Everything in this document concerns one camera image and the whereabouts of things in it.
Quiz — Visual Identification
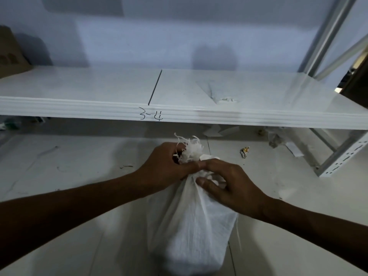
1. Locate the grey crumpled paper scrap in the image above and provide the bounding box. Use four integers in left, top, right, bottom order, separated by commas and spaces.
268, 133, 284, 149

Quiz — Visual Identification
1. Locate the large brown cardboard box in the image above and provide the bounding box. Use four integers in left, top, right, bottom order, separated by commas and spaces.
0, 25, 32, 79

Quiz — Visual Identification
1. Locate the person's right forearm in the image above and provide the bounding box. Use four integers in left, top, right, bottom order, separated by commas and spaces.
260, 197, 368, 272

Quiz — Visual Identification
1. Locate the person's right hand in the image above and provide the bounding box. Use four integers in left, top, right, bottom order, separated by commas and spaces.
195, 158, 271, 222

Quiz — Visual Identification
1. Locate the person's left forearm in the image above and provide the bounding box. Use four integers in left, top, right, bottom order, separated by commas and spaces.
0, 169, 150, 269

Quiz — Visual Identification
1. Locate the white paper scrap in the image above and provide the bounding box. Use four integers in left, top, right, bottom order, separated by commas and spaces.
284, 141, 305, 158

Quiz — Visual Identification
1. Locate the grey metal rear upright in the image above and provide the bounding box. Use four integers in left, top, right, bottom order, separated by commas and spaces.
299, 0, 358, 77

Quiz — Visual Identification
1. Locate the white perforated rack post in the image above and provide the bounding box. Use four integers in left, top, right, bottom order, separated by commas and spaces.
315, 132, 368, 178

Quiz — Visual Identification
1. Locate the person's left hand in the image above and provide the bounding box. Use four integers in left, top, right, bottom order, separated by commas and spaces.
138, 142, 202, 194

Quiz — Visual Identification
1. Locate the grey metal diagonal brace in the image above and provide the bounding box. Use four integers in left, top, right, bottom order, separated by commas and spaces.
315, 34, 368, 81

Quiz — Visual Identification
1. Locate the white shelf board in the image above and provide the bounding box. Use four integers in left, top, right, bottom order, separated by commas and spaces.
0, 66, 368, 130

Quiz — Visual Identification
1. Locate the white woven sack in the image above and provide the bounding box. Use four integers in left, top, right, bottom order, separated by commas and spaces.
146, 133, 239, 276

